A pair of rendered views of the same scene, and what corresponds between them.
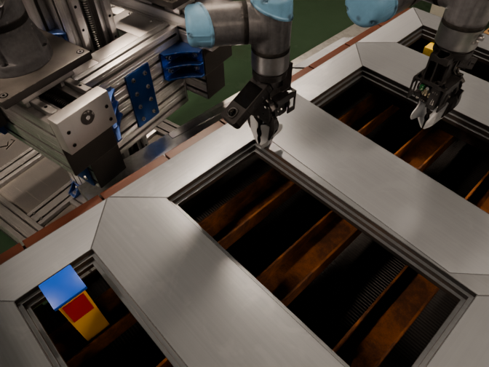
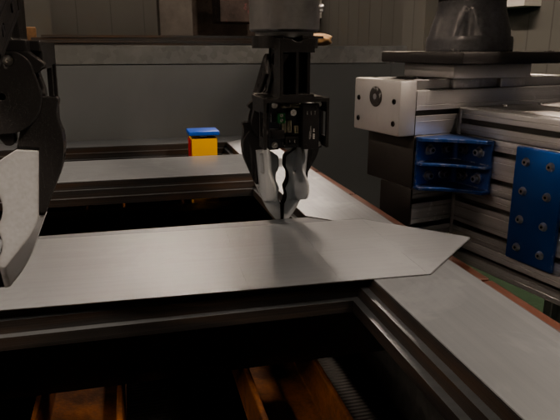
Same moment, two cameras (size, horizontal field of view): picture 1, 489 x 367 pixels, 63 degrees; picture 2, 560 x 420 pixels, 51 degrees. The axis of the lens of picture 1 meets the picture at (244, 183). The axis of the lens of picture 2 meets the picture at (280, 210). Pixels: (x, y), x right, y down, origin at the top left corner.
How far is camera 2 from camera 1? 128 cm
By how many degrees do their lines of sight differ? 96
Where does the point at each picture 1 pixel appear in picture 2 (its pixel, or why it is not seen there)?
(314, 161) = (182, 237)
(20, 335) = not seen: hidden behind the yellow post
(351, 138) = (179, 281)
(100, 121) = (383, 115)
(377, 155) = (87, 287)
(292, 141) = (257, 234)
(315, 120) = (292, 266)
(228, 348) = not seen: hidden behind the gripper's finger
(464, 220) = not seen: outside the picture
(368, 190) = (42, 252)
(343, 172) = (116, 247)
